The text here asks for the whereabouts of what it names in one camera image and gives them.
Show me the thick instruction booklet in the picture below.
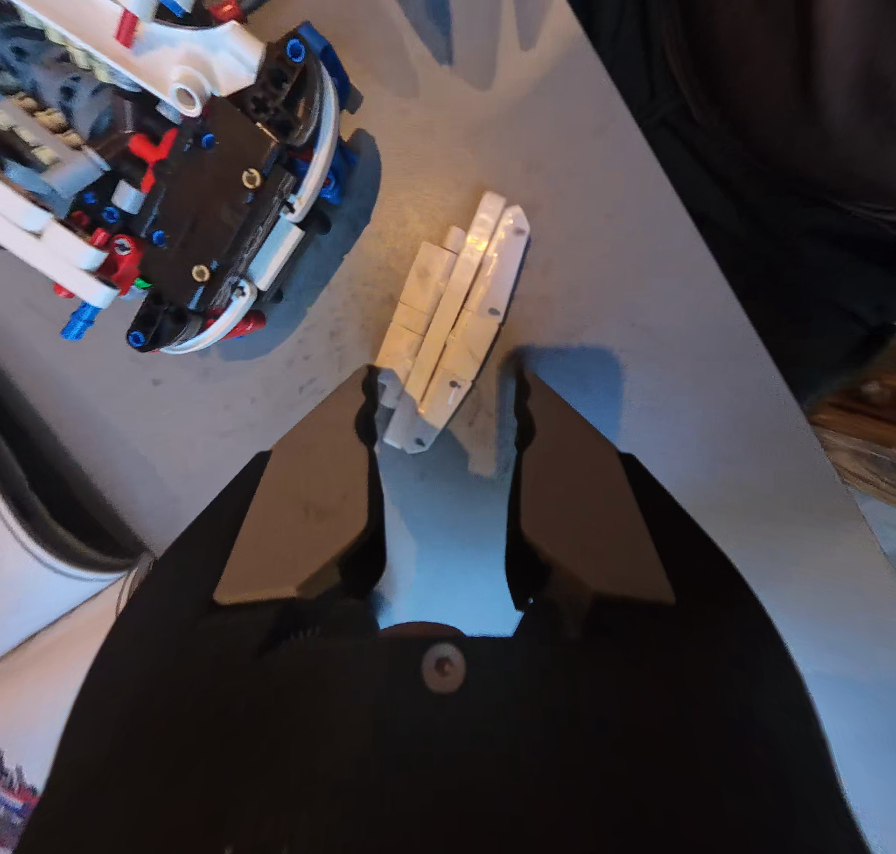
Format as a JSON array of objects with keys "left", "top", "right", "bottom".
[{"left": 0, "top": 368, "right": 156, "bottom": 854}]

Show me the toy brick race car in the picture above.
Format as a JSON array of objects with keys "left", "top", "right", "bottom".
[{"left": 0, "top": 0, "right": 366, "bottom": 356}]

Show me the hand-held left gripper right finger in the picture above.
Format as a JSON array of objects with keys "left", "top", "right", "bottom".
[{"left": 505, "top": 368, "right": 677, "bottom": 613}]

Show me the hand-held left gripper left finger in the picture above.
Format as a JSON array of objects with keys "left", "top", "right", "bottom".
[{"left": 212, "top": 364, "right": 388, "bottom": 606}]

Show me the white toy brick panel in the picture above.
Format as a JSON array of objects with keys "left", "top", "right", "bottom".
[{"left": 373, "top": 191, "right": 532, "bottom": 456}]

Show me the grey desk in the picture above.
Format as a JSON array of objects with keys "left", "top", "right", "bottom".
[{"left": 0, "top": 0, "right": 896, "bottom": 854}]

